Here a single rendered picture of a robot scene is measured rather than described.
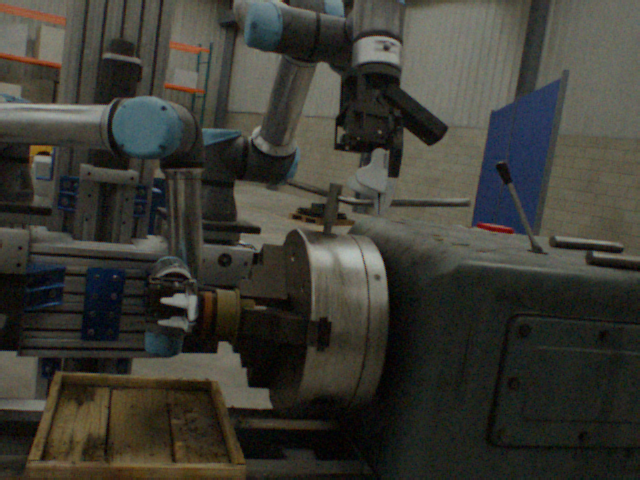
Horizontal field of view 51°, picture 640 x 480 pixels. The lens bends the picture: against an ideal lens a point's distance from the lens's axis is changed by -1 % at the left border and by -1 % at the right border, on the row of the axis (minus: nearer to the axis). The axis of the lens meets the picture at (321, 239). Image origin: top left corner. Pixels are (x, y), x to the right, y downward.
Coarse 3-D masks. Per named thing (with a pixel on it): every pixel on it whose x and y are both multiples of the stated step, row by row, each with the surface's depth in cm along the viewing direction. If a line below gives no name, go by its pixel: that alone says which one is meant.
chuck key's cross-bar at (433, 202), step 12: (288, 180) 114; (312, 192) 112; (324, 192) 110; (348, 204) 107; (360, 204) 106; (372, 204) 105; (396, 204) 102; (408, 204) 101; (420, 204) 99; (432, 204) 98; (444, 204) 97; (456, 204) 96; (468, 204) 95
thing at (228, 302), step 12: (204, 300) 107; (216, 300) 108; (228, 300) 107; (240, 300) 109; (252, 300) 111; (204, 312) 106; (216, 312) 106; (228, 312) 106; (240, 312) 107; (204, 324) 106; (216, 324) 106; (228, 324) 106; (240, 324) 108; (204, 336) 108; (216, 336) 107; (228, 336) 107
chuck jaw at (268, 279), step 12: (264, 252) 116; (276, 252) 117; (252, 264) 115; (264, 264) 115; (276, 264) 116; (252, 276) 113; (264, 276) 114; (276, 276) 115; (240, 288) 112; (252, 288) 112; (264, 288) 113; (276, 288) 114; (264, 300) 113; (276, 300) 114; (288, 300) 115
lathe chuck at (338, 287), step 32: (288, 256) 116; (320, 256) 104; (352, 256) 106; (288, 288) 113; (320, 288) 100; (352, 288) 102; (352, 320) 100; (288, 352) 109; (320, 352) 99; (352, 352) 100; (288, 384) 107; (320, 384) 101; (352, 384) 102; (288, 416) 108; (320, 416) 109
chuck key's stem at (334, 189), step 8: (336, 184) 108; (328, 192) 109; (336, 192) 108; (328, 200) 109; (336, 200) 109; (328, 208) 109; (336, 208) 109; (328, 216) 109; (336, 216) 110; (328, 224) 110; (328, 232) 110
